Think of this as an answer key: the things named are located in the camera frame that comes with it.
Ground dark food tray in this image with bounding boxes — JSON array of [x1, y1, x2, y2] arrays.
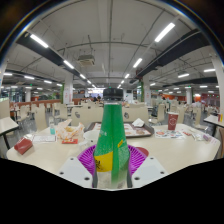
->
[[83, 121, 155, 139]]

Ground clear plastic bag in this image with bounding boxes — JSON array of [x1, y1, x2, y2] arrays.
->
[[194, 131, 214, 143]]

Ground ceiling air conditioner unit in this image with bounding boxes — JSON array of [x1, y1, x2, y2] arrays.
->
[[77, 54, 96, 67]]

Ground beige dining chairs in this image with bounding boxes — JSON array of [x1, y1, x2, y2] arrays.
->
[[0, 98, 221, 133]]

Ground printed paper flyer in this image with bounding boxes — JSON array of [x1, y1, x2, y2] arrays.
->
[[154, 129, 186, 140]]

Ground ceiling light strips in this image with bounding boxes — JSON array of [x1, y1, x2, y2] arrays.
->
[[3, 22, 217, 93]]

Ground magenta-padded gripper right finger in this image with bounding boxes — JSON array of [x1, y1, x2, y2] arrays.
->
[[126, 144, 168, 189]]

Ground red paper cup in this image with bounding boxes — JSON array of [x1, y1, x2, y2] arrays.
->
[[166, 111, 180, 131]]

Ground small red packet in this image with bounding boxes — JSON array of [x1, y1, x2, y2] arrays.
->
[[13, 136, 34, 156]]

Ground crumpled food wrapper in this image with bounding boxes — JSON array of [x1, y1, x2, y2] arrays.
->
[[54, 119, 85, 142]]

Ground white napkin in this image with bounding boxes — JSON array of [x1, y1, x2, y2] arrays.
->
[[131, 117, 146, 128]]

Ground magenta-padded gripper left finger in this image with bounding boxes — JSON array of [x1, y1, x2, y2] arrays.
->
[[57, 144, 99, 190]]

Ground white table with black leg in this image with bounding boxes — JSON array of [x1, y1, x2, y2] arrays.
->
[[203, 114, 224, 134], [0, 116, 20, 151]]

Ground green drink bottle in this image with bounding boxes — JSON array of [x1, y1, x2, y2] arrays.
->
[[92, 87, 134, 190]]

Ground white paper receipt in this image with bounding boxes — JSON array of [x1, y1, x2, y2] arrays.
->
[[32, 134, 58, 144]]

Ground white polka-dot mug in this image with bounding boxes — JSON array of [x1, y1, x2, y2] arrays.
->
[[82, 129, 101, 148]]

